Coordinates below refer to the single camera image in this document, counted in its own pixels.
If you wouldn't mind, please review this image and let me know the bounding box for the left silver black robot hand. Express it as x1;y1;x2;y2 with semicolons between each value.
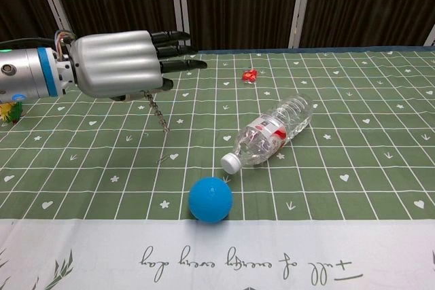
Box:
69;29;209;103

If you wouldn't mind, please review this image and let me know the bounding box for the green yellow red tassel toy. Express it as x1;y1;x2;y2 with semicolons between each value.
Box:
0;101;24;125

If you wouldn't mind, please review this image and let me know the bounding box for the red candy wrapper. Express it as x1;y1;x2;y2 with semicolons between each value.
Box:
241;69;260;84

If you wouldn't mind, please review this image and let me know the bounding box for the blue plastic ball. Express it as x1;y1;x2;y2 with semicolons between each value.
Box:
188;175;234;224

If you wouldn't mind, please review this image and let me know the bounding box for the clear plastic water bottle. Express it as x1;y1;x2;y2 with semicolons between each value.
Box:
220;93;314;175

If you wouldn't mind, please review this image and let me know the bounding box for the green grid patterned tablecloth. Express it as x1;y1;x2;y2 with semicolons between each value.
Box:
0;46;435;290

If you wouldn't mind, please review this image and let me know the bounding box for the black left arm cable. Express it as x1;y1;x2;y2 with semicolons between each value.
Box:
0;35;58;50

